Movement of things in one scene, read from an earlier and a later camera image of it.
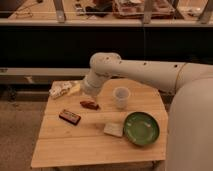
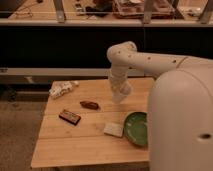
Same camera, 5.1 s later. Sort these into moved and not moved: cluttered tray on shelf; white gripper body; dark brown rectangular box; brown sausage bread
Moved: white gripper body
Not moved: brown sausage bread; dark brown rectangular box; cluttered tray on shelf
